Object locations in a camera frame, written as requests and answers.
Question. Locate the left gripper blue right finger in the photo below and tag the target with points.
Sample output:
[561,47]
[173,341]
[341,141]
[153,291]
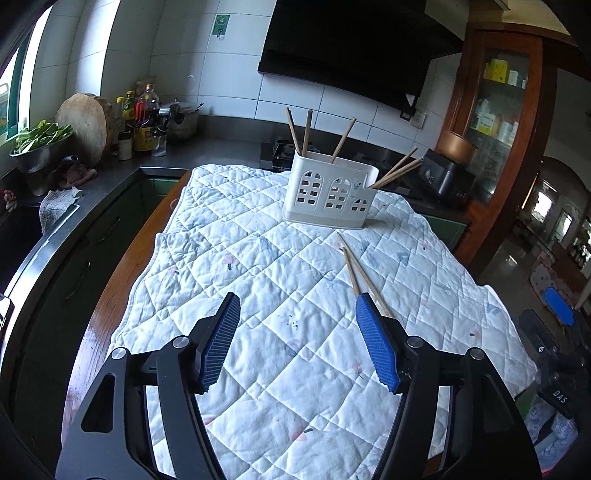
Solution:
[384,338]

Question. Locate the white quilted cloth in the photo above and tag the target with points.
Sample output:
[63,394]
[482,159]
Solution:
[298,397]

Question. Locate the steel bowl of greens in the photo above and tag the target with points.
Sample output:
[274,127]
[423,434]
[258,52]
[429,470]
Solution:
[35,147]

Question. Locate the round wooden cutting board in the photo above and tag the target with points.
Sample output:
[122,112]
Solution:
[92,121]

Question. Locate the yellow cap oil bottle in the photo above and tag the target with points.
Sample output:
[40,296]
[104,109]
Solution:
[128,110]

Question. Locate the wooden chopstick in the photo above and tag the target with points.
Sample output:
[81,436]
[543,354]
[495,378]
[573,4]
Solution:
[343,138]
[352,273]
[307,132]
[395,168]
[366,278]
[293,133]

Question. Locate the white plastic utensil holder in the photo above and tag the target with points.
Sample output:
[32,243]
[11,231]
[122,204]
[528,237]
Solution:
[330,192]

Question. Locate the wooden display cabinet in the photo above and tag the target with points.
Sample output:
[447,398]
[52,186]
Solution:
[503,102]

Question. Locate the small white jar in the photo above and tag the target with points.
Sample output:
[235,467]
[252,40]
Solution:
[125,145]

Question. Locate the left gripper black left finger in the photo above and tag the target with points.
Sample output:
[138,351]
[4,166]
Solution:
[212,337]

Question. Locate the black range hood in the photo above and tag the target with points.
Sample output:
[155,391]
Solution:
[381,50]

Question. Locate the copper inner pot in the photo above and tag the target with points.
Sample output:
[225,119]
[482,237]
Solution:
[456,148]

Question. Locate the wall power socket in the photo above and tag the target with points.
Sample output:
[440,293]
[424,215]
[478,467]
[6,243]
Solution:
[418,119]

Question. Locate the green wall hook sticker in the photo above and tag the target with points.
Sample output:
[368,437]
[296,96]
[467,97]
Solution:
[220,25]

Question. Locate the wooden chopstick standing in holder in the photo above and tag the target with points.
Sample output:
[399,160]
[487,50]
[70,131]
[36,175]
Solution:
[307,132]

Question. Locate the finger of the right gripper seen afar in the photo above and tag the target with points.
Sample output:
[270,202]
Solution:
[559,306]

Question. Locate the black rice cooker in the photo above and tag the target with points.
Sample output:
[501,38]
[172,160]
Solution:
[445,179]

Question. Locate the dark soy sauce bottle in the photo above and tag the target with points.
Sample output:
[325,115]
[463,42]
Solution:
[146,118]

